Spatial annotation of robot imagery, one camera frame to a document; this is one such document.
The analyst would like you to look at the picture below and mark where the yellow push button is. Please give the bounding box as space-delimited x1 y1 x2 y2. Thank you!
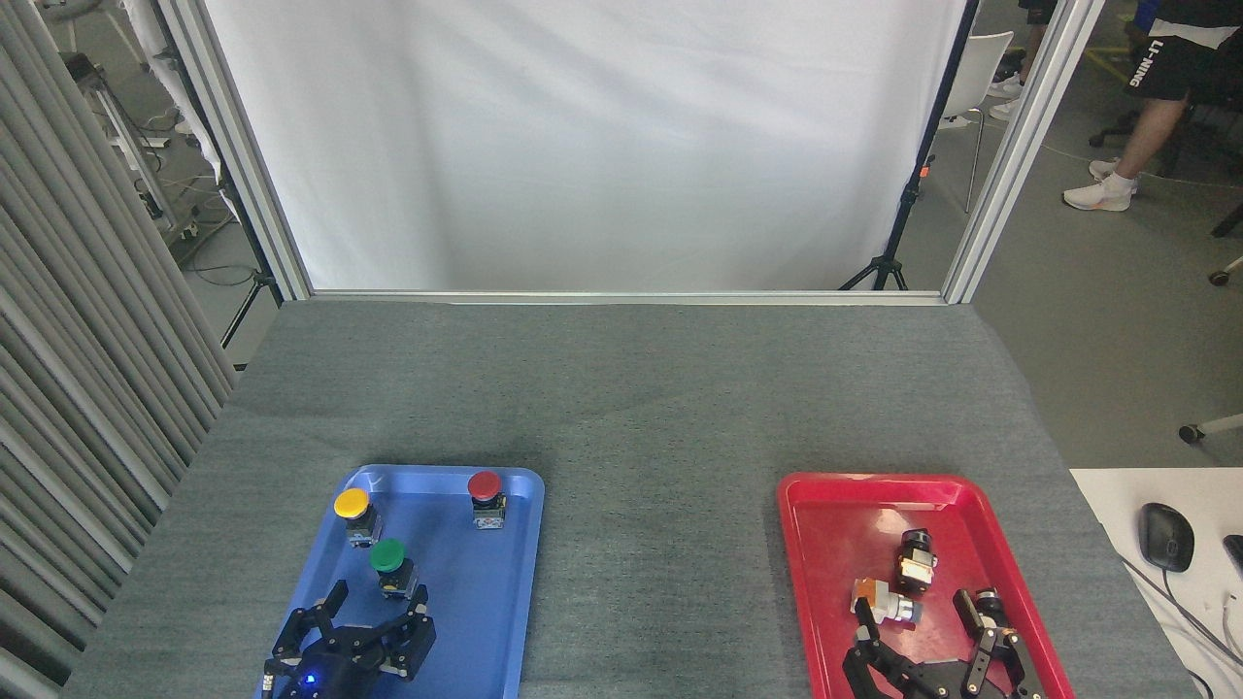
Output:
333 486 383 549

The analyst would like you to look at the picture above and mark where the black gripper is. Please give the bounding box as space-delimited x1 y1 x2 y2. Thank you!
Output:
841 589 1046 699
262 580 437 699

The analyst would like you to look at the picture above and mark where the grey mouse cable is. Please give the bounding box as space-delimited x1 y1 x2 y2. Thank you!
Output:
1117 553 1243 673

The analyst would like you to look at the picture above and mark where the white and orange switch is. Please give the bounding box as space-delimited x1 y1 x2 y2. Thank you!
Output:
852 578 924 628

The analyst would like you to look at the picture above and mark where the white chair leg with caster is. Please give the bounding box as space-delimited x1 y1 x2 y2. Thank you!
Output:
1178 413 1243 446

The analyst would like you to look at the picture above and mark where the silver aluminium cross bar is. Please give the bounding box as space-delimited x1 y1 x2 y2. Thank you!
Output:
309 289 948 308

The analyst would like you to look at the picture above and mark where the blue plastic tray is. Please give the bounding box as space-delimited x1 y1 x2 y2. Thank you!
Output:
254 464 546 699

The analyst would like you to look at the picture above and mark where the metal rack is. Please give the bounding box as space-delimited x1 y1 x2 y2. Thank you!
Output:
58 49 195 244

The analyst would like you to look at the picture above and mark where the red push button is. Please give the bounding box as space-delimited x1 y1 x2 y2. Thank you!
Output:
467 471 508 531

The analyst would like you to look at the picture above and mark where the red plastic tray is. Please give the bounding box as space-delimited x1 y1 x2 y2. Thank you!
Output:
777 472 1077 699

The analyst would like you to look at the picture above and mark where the white chair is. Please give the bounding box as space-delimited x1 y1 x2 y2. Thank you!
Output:
937 31 1015 215

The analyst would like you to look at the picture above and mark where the grey pleated curtain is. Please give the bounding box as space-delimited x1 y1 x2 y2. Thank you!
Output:
0 0 239 699

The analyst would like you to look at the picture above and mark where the white desk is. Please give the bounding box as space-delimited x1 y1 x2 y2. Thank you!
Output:
1068 467 1243 699

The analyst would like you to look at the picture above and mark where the black and white switch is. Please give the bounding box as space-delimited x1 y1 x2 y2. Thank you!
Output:
893 528 939 595

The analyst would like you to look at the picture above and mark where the silver aluminium post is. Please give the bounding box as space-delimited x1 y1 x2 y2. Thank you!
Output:
155 0 314 302
942 0 1108 305

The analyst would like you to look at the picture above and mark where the black computer mouse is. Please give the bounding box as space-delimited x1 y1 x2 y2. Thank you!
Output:
1138 502 1195 574

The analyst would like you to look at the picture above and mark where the white backdrop cloth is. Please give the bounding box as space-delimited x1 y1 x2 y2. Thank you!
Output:
199 0 972 292

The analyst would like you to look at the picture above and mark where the green push button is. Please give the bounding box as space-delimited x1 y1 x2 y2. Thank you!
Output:
369 539 420 601

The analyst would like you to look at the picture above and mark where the person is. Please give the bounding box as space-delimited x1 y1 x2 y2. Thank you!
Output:
1062 0 1243 213
989 0 1059 122

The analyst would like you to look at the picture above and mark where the black tripod stand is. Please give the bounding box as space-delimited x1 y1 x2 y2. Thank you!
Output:
146 0 284 350
839 0 982 292

